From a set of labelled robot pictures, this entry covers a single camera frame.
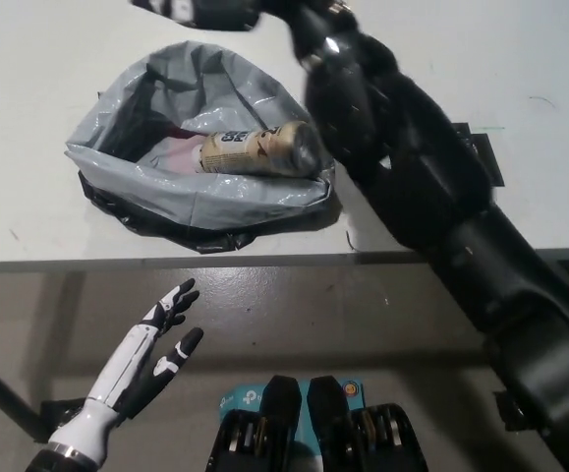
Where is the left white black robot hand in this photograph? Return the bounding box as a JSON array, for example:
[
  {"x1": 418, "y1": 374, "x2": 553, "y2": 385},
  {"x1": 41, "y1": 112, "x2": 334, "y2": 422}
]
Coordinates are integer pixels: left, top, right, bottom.
[{"x1": 84, "y1": 277, "x2": 204, "y2": 428}]

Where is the left black robot torso block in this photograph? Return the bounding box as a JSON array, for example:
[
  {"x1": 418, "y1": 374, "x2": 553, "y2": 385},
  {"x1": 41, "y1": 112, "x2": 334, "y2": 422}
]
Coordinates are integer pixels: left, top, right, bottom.
[{"x1": 206, "y1": 374, "x2": 301, "y2": 472}]

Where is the pink sheet inside bag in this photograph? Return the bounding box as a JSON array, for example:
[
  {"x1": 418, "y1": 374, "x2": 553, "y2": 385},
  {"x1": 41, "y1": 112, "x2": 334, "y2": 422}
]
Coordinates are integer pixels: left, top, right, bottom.
[{"x1": 164, "y1": 128, "x2": 202, "y2": 174}]

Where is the teal box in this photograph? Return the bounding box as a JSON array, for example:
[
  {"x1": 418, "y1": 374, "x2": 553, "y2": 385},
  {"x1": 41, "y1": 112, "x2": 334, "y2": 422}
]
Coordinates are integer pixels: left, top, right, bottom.
[{"x1": 216, "y1": 379, "x2": 365, "y2": 472}]

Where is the black tape square marker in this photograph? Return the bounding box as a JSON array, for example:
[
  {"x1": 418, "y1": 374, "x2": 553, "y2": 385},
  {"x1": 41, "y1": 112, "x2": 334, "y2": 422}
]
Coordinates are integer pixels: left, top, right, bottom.
[{"x1": 453, "y1": 121, "x2": 505, "y2": 188}]

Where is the beige protein shake bottle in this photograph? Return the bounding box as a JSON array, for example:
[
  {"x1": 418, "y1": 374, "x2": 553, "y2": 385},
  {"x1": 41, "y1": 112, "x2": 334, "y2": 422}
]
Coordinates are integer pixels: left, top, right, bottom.
[{"x1": 192, "y1": 119, "x2": 325, "y2": 178}]

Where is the black table leg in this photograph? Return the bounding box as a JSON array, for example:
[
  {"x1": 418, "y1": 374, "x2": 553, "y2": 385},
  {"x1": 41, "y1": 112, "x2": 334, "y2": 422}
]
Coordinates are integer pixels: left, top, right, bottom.
[{"x1": 0, "y1": 346, "x2": 52, "y2": 443}]

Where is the grey plastic bag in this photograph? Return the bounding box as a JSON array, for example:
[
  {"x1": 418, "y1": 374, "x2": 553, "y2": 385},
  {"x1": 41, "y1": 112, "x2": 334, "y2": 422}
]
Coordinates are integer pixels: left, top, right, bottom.
[{"x1": 64, "y1": 41, "x2": 334, "y2": 228}]

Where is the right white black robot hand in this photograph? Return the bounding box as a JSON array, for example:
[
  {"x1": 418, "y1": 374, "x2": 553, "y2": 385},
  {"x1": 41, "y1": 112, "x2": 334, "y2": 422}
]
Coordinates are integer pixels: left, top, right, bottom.
[{"x1": 129, "y1": 0, "x2": 266, "y2": 33}]

